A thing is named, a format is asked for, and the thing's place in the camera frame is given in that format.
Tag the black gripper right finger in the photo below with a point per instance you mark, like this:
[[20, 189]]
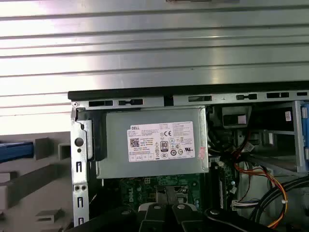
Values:
[[190, 220]]

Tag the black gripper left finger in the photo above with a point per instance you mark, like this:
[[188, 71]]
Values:
[[154, 220]]

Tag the CPU socket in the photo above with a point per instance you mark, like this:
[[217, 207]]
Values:
[[160, 191]]

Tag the green Dell motherboard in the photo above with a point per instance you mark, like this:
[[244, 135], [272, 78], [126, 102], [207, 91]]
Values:
[[135, 186]]

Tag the black RAM slot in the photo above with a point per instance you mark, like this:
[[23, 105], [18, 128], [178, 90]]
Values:
[[214, 183]]

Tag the grey power supply unit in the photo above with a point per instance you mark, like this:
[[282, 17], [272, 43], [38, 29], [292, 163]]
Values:
[[116, 164]]

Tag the black open PC case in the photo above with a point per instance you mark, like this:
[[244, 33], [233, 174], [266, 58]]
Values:
[[79, 164]]

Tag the grey parts rack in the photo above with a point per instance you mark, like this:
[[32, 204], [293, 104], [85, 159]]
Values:
[[29, 181]]

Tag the silver drive cage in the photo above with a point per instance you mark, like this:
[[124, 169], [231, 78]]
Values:
[[298, 135]]

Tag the blue drive latch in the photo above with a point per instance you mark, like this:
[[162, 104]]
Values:
[[305, 130]]

